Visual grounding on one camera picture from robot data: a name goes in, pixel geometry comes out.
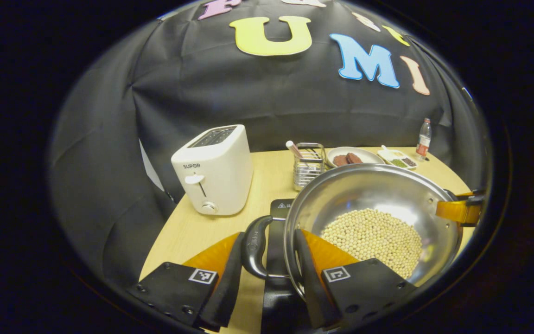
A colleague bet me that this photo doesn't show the brown meat slices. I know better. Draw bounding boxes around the brown meat slices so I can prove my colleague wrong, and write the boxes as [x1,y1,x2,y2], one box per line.
[333,152,363,167]

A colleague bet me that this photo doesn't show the clear plastic water bottle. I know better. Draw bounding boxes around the clear plastic water bottle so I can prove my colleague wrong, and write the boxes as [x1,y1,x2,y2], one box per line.
[416,118,432,161]

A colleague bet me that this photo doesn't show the black induction cooktop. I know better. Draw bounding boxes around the black induction cooktop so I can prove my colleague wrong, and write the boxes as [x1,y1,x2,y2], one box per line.
[261,199,314,334]

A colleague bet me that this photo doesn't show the stainless steel pot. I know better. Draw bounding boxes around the stainless steel pot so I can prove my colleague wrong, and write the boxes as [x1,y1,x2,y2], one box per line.
[242,163,463,302]

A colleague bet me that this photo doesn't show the black backdrop cloth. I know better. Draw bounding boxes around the black backdrop cloth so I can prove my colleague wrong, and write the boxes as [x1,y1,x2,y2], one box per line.
[49,0,492,288]

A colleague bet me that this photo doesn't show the pile of yellow soybeans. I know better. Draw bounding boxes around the pile of yellow soybeans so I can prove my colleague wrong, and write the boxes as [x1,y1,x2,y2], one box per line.
[320,208,423,279]

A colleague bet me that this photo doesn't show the wire mesh utensil holder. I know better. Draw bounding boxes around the wire mesh utensil holder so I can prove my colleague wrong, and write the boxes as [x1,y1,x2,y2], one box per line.
[293,142,327,192]

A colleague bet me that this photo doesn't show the white toaster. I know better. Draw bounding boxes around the white toaster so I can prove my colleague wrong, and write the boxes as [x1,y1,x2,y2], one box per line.
[171,124,254,216]

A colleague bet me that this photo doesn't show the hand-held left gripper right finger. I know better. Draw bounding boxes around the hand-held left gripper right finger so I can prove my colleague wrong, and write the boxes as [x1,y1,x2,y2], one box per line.
[294,229,418,329]

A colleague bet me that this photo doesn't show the divided white bean dish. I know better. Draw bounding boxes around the divided white bean dish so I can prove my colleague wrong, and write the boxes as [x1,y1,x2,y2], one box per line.
[377,145,418,169]

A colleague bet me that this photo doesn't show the pink striped stick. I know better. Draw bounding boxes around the pink striped stick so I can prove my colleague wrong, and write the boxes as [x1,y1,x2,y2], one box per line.
[286,141,305,161]

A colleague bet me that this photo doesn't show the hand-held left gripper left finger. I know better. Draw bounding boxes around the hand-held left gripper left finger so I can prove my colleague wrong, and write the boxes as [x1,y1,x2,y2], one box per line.
[128,232,245,331]

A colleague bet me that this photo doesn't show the round white plate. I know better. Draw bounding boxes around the round white plate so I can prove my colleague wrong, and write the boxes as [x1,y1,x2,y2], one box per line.
[325,147,385,168]

